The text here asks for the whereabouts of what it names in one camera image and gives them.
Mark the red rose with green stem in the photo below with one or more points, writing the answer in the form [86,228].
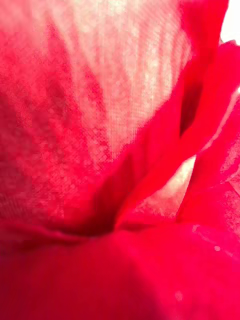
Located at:
[120,250]

